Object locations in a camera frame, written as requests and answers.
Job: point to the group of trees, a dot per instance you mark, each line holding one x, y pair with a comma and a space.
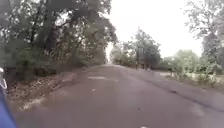
145, 50

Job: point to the grey asphalt road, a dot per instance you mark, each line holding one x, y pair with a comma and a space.
113, 100

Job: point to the wood of dense trees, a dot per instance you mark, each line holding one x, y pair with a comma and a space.
53, 36

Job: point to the green bushes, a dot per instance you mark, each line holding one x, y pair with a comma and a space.
186, 65

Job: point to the dirt verge with dry leaves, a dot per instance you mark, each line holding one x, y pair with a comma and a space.
40, 88

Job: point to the grass verge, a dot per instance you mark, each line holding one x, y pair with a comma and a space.
195, 82

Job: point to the tall trees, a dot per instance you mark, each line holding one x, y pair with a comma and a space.
211, 36

